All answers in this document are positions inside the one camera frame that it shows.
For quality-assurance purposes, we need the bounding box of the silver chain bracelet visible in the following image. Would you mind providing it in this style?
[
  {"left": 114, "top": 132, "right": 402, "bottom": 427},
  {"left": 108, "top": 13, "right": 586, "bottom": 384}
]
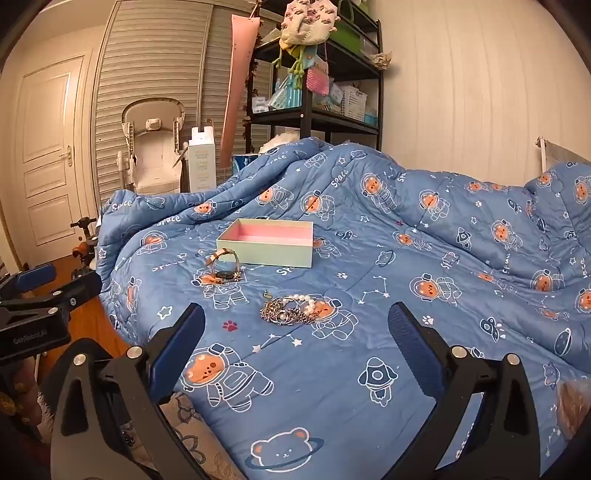
[{"left": 260, "top": 298, "right": 315, "bottom": 326}]

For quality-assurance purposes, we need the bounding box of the printed blue pillow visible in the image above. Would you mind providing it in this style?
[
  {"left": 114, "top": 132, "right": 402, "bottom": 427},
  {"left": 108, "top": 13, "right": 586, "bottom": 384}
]
[{"left": 524, "top": 161, "right": 591, "bottom": 296}]

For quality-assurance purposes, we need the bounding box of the white high chair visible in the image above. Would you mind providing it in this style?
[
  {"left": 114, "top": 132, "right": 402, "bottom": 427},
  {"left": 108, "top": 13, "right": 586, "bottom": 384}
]
[{"left": 115, "top": 97, "right": 188, "bottom": 195}]

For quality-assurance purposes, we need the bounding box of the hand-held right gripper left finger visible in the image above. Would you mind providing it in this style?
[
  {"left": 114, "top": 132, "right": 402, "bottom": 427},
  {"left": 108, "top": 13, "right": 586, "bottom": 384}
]
[{"left": 50, "top": 302, "right": 213, "bottom": 480}]

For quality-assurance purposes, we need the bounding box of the pearl bracelet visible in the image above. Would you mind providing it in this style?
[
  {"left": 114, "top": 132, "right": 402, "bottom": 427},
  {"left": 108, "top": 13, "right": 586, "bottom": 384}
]
[{"left": 281, "top": 294, "right": 326, "bottom": 319}]

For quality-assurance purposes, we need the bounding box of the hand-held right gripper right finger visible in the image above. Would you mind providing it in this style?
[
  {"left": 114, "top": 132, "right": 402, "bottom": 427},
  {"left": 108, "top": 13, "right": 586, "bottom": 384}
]
[{"left": 388, "top": 302, "right": 541, "bottom": 480}]

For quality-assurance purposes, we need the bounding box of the mint box with pink inside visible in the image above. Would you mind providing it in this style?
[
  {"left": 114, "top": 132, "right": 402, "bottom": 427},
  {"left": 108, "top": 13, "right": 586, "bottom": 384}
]
[{"left": 216, "top": 218, "right": 315, "bottom": 268}]

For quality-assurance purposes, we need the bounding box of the pink strap watch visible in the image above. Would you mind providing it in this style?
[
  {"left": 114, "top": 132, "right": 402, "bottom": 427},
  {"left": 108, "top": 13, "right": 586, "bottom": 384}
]
[{"left": 205, "top": 248, "right": 243, "bottom": 283}]

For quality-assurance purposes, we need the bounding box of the printed blue blanket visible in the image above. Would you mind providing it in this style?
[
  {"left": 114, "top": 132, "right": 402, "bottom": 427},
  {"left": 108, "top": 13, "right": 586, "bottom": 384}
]
[{"left": 95, "top": 136, "right": 591, "bottom": 480}]

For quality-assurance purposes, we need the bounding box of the white fluffy cushion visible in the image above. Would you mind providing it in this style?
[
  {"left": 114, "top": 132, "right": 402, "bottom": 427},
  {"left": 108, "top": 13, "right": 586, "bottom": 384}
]
[{"left": 261, "top": 130, "right": 301, "bottom": 153}]

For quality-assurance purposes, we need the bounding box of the pink crochet pouch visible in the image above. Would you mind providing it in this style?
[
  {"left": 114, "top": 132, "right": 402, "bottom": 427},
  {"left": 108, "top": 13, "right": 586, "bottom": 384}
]
[{"left": 306, "top": 65, "right": 329, "bottom": 95}]

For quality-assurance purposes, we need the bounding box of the crochet knit bag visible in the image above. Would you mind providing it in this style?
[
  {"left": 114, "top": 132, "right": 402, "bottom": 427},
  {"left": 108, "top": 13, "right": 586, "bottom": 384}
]
[{"left": 279, "top": 0, "right": 341, "bottom": 47}]

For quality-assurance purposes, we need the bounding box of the black metal shelf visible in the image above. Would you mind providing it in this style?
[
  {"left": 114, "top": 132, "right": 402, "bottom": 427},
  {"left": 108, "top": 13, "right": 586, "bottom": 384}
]
[{"left": 245, "top": 0, "right": 384, "bottom": 151}]

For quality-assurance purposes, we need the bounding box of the white carton box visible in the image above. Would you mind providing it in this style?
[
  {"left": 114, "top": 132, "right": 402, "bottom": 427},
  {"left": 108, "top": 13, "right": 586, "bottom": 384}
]
[{"left": 180, "top": 126, "right": 216, "bottom": 192}]

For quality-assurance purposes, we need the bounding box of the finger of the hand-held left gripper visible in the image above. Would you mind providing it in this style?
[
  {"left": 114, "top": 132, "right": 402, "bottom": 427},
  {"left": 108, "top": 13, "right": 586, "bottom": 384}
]
[
  {"left": 0, "top": 262, "right": 57, "bottom": 301},
  {"left": 0, "top": 272, "right": 102, "bottom": 324}
]

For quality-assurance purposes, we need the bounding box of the green crochet frog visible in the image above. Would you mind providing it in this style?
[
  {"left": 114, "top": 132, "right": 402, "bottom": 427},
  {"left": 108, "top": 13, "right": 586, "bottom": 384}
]
[{"left": 272, "top": 44, "right": 308, "bottom": 86}]

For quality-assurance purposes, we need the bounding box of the floral patterned cloth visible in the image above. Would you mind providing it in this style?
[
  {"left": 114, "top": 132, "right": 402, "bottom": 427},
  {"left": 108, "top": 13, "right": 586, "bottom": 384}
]
[{"left": 159, "top": 392, "right": 245, "bottom": 480}]

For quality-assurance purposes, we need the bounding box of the green bag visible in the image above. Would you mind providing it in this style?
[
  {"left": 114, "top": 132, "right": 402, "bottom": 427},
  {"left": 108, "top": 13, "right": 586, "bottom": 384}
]
[{"left": 332, "top": 0, "right": 370, "bottom": 56}]

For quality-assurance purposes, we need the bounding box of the long pink board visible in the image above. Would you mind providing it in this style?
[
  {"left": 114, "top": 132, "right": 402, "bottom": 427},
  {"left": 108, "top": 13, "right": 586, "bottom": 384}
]
[{"left": 219, "top": 13, "right": 257, "bottom": 169}]

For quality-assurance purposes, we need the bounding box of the grey headboard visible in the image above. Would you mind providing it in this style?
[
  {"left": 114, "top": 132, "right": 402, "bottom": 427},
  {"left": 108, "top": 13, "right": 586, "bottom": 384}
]
[{"left": 536, "top": 136, "right": 591, "bottom": 174}]

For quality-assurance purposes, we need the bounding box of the teal striped pack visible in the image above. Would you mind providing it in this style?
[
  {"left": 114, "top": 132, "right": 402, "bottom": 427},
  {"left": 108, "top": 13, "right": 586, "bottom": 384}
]
[{"left": 270, "top": 76, "right": 303, "bottom": 109}]

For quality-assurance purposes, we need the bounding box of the louvered wardrobe door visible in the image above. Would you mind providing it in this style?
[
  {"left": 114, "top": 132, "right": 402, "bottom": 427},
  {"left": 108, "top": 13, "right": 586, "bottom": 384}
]
[{"left": 95, "top": 0, "right": 273, "bottom": 195}]

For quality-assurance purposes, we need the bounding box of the white plastic basket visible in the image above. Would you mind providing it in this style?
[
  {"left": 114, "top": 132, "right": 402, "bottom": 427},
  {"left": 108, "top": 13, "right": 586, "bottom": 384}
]
[{"left": 339, "top": 85, "right": 368, "bottom": 121}]

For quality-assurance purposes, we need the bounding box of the white panel door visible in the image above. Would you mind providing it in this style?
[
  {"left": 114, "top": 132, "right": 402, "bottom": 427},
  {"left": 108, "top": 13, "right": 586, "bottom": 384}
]
[{"left": 9, "top": 55, "right": 100, "bottom": 250}]

